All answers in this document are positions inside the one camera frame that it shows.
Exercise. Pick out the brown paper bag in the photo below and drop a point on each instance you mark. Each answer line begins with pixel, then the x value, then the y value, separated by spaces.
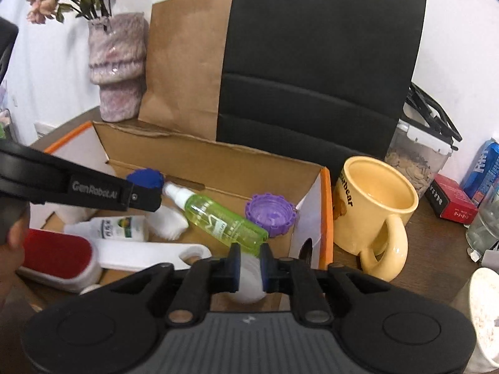
pixel 183 66

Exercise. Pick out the white bottle with green label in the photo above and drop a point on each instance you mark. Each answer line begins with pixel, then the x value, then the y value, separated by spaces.
pixel 89 228

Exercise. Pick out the white bowl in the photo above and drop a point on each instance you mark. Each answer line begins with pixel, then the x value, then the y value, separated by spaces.
pixel 483 311

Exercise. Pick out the green spray bottle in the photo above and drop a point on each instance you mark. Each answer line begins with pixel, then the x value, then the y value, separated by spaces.
pixel 218 220

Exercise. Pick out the white wall socket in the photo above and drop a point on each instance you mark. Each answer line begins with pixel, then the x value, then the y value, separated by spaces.
pixel 45 129

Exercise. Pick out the small red box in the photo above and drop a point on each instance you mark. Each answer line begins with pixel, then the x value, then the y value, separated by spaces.
pixel 452 200

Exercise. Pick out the person's left hand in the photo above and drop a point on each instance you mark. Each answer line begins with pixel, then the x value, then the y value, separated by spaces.
pixel 18 241

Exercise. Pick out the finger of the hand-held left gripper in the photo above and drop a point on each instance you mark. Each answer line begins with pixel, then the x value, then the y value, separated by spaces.
pixel 144 199

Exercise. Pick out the blue plastic lid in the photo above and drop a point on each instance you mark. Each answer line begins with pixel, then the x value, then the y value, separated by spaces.
pixel 146 179

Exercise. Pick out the black container lid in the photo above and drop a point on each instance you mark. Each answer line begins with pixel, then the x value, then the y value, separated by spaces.
pixel 432 113

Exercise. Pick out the white plastic item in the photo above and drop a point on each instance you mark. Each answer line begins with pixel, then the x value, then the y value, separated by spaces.
pixel 169 222

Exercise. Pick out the pink white textured vase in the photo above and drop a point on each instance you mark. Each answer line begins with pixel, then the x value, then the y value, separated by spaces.
pixel 117 66

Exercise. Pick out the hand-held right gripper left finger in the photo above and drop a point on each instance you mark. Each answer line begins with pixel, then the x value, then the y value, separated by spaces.
pixel 234 270

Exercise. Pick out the yellow mug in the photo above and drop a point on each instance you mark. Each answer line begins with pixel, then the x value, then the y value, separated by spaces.
pixel 362 218

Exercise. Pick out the black paper bag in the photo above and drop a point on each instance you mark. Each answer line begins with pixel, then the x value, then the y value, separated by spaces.
pixel 312 66

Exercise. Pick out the blue drink can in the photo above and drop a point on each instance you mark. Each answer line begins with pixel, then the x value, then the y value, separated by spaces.
pixel 485 167

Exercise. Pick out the white plastic lid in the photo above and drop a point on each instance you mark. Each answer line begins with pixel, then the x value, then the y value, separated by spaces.
pixel 249 280

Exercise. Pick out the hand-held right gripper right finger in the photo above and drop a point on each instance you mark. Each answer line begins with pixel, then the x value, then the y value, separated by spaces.
pixel 265 270

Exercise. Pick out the clear container with seeds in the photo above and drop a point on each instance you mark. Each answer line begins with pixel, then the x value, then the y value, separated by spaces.
pixel 413 167

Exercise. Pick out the white red lint brush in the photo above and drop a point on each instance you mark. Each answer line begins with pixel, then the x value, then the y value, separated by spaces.
pixel 58 257

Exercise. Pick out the purple plastic lid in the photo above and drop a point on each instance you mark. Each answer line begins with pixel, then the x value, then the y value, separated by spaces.
pixel 269 214

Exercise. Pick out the red cardboard box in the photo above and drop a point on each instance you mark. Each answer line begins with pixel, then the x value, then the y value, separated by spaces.
pixel 234 163

